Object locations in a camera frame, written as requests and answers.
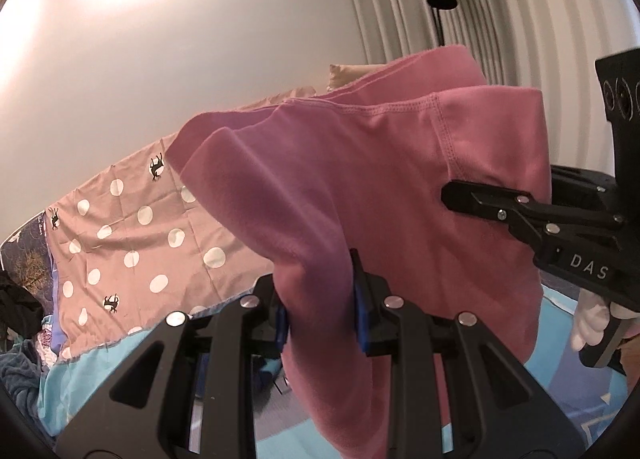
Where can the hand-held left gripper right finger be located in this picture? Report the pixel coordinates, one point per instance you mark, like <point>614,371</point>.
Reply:
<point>358,309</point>

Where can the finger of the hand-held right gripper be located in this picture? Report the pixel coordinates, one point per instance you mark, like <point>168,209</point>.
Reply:
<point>480,201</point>

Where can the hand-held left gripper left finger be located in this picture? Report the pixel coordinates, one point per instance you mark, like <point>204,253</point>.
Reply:
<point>281,326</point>

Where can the pink garment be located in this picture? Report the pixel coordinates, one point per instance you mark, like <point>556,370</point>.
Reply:
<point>375,179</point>

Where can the black clothes pile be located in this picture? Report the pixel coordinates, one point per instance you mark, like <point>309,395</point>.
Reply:
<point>15,309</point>

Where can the person's right hand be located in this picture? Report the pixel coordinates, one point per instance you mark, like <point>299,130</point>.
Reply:
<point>590,321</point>

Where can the pink polka dot sheet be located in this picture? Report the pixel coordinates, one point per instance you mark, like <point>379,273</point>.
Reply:
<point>140,239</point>

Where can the grey pleated curtain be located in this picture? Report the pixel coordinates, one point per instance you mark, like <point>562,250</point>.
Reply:
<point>525,14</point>

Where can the beige pillow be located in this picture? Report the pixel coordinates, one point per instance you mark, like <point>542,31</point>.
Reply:
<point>350,76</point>

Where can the light blue blanket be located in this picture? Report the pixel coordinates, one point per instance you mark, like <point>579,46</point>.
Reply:
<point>65,389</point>

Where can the dark tree print blanket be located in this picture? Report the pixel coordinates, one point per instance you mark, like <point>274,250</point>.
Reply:
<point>25,259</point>

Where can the blue-grey fluffy blanket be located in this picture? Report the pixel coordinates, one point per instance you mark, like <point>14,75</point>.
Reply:
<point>20,379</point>

